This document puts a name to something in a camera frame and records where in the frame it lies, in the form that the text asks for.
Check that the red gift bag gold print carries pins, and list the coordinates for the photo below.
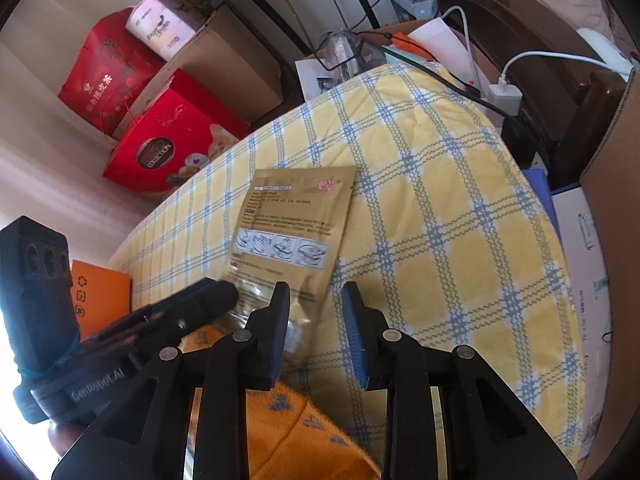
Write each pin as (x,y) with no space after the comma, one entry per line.
(100,75)

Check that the clear plastic container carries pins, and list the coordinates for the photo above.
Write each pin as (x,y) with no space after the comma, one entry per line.
(350,52)

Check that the white usb charger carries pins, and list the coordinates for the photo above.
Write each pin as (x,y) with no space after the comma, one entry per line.
(505,95)

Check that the gold foil packet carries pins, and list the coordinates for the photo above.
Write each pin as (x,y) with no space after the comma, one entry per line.
(295,220)

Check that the white envelope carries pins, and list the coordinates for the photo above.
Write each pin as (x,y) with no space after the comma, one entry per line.
(440,35)

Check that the white plastic device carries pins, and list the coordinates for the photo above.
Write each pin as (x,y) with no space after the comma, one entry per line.
(602,50)

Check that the pink white tissue pack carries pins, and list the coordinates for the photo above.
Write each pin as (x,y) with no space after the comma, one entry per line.
(160,25)

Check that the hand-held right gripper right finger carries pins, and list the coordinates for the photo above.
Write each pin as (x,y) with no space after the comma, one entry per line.
(357,340)

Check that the red gift bag oval label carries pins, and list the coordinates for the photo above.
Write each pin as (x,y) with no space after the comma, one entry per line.
(150,155)

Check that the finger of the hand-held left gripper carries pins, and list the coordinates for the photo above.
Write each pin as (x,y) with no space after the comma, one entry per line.
(200,305)

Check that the white blue small carton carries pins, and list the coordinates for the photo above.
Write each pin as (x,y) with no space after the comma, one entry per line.
(415,2)

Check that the yellow checked tablecloth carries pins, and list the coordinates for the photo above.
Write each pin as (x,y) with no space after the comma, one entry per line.
(425,185)

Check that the large brown cardboard carton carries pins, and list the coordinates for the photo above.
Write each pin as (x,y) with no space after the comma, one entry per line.
(235,70)

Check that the white printed carton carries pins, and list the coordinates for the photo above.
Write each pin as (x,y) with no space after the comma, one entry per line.
(575,260)

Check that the orange cardboard box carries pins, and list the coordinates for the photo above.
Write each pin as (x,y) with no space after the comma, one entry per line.
(100,285)

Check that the open brown cardboard box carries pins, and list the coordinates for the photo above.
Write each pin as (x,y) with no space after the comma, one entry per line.
(620,210)

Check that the white printed paper bag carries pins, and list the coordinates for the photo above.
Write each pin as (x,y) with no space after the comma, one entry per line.
(315,80)

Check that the orange patterned towel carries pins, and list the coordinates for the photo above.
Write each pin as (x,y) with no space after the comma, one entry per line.
(300,425)

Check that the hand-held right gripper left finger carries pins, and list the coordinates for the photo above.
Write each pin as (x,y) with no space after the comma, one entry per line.
(277,340)

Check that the person's left hand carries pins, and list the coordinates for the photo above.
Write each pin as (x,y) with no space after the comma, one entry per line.
(67,437)

